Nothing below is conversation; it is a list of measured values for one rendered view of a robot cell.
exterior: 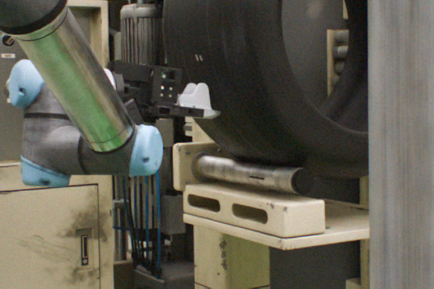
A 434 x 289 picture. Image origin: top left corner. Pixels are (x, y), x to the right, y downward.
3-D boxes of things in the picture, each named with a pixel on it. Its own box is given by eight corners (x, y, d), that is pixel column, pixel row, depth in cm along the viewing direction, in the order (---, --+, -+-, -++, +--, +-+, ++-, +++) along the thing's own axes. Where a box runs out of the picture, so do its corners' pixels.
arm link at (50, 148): (75, 186, 123) (79, 111, 124) (8, 184, 126) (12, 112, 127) (99, 188, 130) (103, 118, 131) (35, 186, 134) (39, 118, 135)
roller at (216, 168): (213, 175, 175) (194, 178, 173) (211, 153, 175) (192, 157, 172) (316, 192, 145) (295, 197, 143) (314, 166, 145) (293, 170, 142)
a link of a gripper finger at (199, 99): (230, 86, 144) (183, 80, 139) (227, 120, 144) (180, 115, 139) (221, 86, 146) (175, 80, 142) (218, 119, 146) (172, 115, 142)
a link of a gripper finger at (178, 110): (208, 108, 140) (161, 104, 135) (207, 118, 140) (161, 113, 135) (194, 108, 144) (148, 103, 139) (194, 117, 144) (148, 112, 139)
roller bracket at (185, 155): (172, 190, 173) (172, 143, 172) (325, 177, 193) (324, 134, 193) (180, 192, 170) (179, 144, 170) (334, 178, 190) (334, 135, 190)
